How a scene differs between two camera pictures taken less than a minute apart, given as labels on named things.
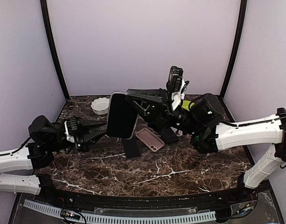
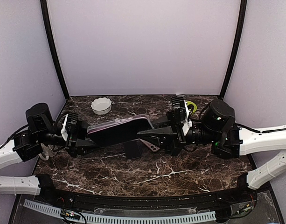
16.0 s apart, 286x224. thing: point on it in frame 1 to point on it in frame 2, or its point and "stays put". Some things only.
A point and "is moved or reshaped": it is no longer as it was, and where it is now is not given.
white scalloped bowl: (100, 106) stays put
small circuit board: (70, 214) stays put
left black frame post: (48, 27) stays put
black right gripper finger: (150, 92) to (162, 123)
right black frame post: (243, 17) stays put
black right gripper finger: (149, 109) to (160, 134)
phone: (122, 116) is moved or reshaped
